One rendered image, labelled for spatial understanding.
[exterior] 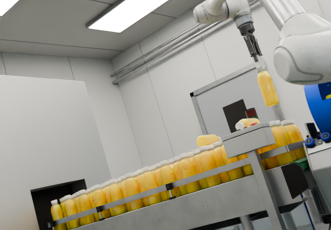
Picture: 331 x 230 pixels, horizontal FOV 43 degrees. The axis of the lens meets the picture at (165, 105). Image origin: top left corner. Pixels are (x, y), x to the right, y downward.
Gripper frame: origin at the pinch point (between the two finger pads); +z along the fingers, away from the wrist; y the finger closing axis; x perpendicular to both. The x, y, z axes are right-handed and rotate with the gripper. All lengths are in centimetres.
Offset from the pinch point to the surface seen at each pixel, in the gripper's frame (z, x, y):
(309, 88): 22.3, -19.9, -8.1
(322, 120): 38.0, -20.7, -10.7
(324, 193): 69, -10, -8
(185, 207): 57, 54, -21
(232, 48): -117, 134, 349
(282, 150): 45.1, -1.7, -18.6
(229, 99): -50, 164, 348
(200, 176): 45, 42, -19
